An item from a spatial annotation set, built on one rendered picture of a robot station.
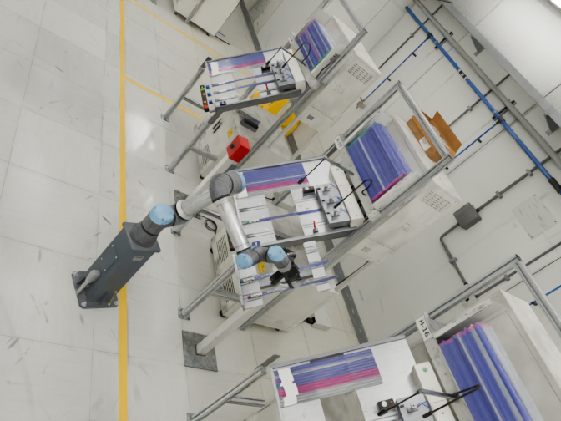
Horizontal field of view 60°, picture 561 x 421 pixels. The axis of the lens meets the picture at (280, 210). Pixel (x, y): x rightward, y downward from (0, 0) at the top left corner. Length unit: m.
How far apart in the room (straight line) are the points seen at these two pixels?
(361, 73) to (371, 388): 2.56
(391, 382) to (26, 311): 1.90
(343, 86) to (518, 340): 2.47
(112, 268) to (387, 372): 1.55
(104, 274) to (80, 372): 0.52
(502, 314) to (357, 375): 0.75
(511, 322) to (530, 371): 0.23
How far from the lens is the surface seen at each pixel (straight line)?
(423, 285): 4.46
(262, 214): 3.15
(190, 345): 3.31
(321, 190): 3.21
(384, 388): 2.56
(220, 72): 4.42
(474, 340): 2.43
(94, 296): 3.05
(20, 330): 2.87
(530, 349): 2.53
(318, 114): 4.26
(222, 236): 3.81
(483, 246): 4.28
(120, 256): 2.80
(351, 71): 4.12
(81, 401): 2.82
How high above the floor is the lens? 2.36
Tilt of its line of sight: 27 degrees down
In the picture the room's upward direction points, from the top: 47 degrees clockwise
